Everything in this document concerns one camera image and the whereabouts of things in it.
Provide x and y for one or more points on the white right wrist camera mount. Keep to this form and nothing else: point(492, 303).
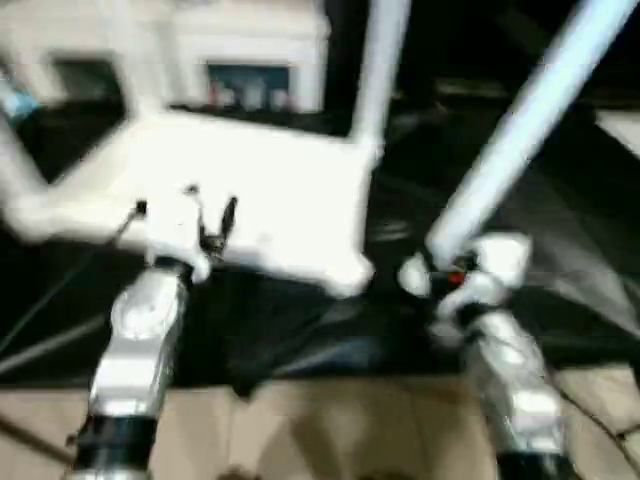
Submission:
point(500, 265)

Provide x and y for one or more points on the black mat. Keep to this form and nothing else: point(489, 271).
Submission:
point(550, 225)

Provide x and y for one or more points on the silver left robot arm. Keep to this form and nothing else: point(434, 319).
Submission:
point(135, 340)

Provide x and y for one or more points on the white cabinet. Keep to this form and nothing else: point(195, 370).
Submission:
point(225, 35)

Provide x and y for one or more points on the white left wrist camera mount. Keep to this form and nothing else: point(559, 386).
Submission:
point(175, 225)

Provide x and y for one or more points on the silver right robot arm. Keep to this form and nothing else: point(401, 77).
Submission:
point(510, 360)

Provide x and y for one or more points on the black rod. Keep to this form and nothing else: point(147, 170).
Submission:
point(500, 87)

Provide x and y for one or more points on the white plastic table top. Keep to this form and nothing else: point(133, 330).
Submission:
point(250, 175)

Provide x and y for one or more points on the white and teal pole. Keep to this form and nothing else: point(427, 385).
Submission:
point(15, 95)

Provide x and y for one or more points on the black box with gold label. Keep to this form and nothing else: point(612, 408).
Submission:
point(350, 50)

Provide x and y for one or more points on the black stand foot bar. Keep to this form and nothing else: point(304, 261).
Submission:
point(30, 435)

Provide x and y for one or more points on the white plastic table leg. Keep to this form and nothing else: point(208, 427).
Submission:
point(525, 125)
point(380, 65)
point(147, 65)
point(20, 160)

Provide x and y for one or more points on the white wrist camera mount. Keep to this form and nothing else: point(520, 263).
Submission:
point(175, 225)
point(500, 265)

